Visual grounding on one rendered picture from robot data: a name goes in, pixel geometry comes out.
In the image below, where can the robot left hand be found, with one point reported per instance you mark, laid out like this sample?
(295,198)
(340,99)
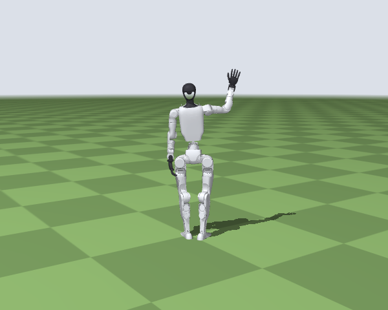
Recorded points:
(170,164)

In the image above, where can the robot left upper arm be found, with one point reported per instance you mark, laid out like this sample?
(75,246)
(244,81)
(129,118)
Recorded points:
(173,123)

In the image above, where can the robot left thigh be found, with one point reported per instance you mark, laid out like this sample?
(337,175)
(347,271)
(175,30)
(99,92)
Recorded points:
(180,171)

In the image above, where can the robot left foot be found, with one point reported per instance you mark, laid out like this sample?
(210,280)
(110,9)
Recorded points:
(187,236)

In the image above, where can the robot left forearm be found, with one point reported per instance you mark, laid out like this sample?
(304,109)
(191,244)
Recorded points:
(170,146)

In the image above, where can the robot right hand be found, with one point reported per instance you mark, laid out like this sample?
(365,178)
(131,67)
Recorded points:
(233,80)

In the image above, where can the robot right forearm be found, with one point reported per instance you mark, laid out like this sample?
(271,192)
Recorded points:
(229,99)

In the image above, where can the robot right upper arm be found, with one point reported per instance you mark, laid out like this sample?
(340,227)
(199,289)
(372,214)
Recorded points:
(212,109)

